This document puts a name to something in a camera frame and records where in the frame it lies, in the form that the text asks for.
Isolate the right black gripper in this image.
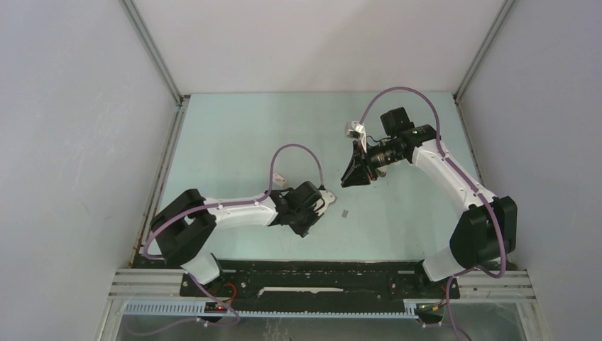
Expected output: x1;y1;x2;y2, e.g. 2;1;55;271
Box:
342;139;405;188

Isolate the white staple box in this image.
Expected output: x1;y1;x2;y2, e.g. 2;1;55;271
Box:
272;173;288;186

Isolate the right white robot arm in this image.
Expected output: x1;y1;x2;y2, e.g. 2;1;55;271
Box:
341;107;518;297

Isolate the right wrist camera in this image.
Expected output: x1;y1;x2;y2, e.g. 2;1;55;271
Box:
345;121;367;152

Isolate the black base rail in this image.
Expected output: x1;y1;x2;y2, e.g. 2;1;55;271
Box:
205;260;460;314

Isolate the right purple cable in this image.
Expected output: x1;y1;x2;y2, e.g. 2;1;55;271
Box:
357;87;509;341

